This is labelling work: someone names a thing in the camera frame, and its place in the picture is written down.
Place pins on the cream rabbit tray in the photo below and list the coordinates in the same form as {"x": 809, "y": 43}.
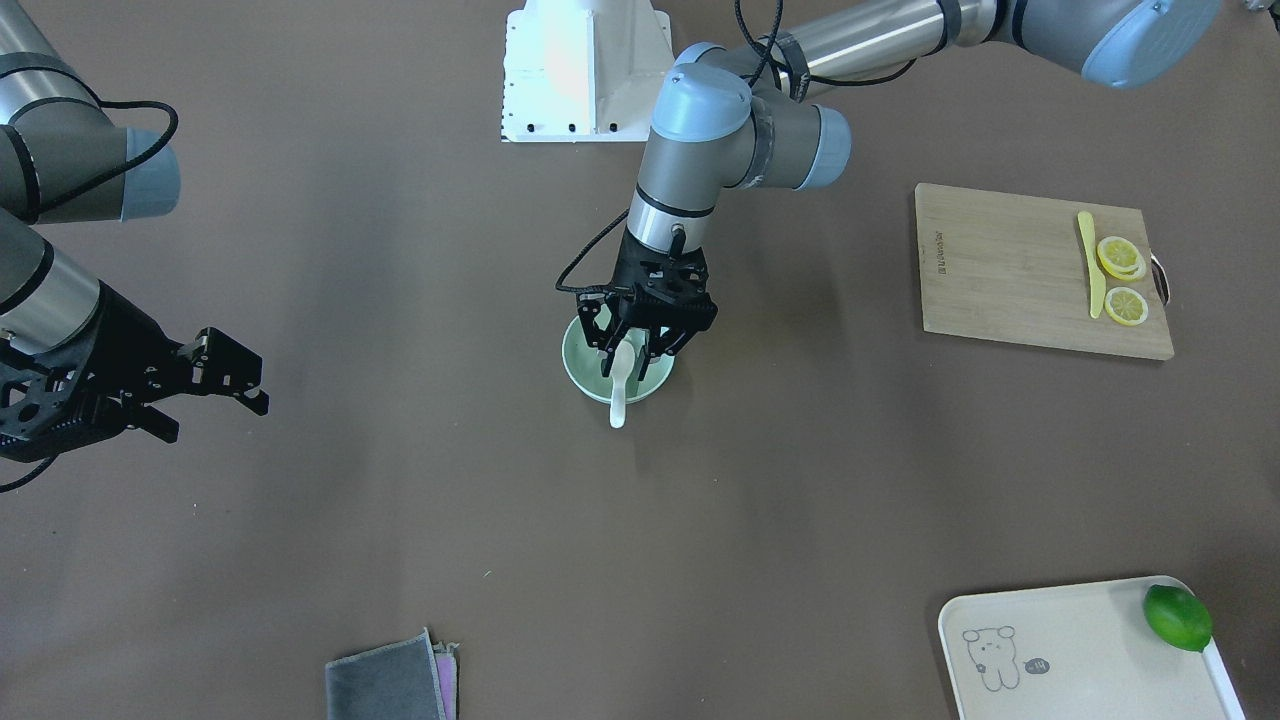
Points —
{"x": 1079, "y": 651}

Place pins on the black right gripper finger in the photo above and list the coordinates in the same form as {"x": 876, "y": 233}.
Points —
{"x": 159, "y": 425}
{"x": 218, "y": 365}

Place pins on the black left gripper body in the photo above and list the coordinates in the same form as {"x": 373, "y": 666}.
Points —
{"x": 596, "y": 322}

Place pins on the light green bowl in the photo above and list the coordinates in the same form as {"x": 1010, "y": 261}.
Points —
{"x": 601, "y": 390}

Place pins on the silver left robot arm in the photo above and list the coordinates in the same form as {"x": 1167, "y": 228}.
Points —
{"x": 744, "y": 118}

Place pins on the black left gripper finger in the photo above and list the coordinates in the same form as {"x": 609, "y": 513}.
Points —
{"x": 653, "y": 343}
{"x": 596, "y": 340}

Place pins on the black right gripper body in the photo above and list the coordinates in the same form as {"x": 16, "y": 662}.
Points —
{"x": 135, "y": 343}

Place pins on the green lime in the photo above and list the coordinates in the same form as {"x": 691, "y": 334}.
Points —
{"x": 1178, "y": 618}

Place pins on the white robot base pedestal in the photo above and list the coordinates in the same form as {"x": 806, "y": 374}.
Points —
{"x": 583, "y": 71}

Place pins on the bamboo cutting board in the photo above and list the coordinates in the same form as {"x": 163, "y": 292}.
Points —
{"x": 1011, "y": 268}

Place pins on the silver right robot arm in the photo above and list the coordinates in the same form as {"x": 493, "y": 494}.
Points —
{"x": 63, "y": 160}

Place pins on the grey folded cloth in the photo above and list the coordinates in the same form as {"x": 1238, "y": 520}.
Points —
{"x": 413, "y": 679}

